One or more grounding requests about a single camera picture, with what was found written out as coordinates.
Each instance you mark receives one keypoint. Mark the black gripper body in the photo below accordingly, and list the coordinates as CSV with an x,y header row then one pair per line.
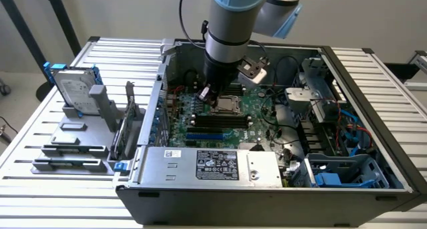
x,y
221,74

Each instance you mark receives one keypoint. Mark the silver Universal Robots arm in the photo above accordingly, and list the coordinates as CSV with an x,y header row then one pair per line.
x,y
227,26

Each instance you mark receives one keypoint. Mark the silver CPU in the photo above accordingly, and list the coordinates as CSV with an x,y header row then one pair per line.
x,y
229,101

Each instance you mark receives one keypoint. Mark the black RAM slot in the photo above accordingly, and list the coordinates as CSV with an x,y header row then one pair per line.
x,y
220,122
221,116
220,125
221,119

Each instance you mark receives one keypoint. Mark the black expansion slot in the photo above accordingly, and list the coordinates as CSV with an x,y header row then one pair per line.
x,y
204,131

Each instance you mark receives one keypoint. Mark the blue expansion slot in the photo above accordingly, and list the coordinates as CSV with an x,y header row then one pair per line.
x,y
204,136

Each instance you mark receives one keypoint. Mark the green motherboard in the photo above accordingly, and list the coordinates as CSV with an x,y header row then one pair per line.
x,y
256,129

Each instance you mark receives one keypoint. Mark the small silver chipset heatsink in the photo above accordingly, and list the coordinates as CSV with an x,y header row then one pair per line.
x,y
251,146

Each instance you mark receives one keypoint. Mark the graphics card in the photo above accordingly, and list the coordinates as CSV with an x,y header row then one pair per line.
x,y
124,124

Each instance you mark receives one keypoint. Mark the silver power supply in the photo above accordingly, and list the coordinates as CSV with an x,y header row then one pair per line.
x,y
186,166

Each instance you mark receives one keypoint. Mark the silver metal disk bay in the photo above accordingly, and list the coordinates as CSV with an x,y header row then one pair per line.
x,y
309,96

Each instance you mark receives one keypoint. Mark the blue case latch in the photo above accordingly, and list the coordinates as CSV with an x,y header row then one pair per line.
x,y
118,166

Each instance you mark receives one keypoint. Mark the grey parts rack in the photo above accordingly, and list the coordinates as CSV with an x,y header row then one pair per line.
x,y
82,136

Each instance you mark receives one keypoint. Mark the open black PC case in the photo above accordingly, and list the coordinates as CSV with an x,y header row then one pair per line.
x,y
267,204

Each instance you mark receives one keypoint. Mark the grey and blue drive cage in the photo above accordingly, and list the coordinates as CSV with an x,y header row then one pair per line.
x,y
347,171

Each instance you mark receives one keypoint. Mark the RAM stick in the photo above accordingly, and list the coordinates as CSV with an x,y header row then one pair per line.
x,y
66,161

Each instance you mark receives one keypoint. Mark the black tripod stand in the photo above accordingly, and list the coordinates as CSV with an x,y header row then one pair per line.
x,y
20,31

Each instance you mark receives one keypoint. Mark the CPU socket with metal frame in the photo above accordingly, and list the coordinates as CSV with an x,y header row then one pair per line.
x,y
229,109

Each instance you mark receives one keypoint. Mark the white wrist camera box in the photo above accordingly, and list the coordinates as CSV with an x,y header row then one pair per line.
x,y
252,71

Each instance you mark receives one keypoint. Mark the hard disk with blue bracket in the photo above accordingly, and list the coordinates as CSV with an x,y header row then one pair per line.
x,y
76,89

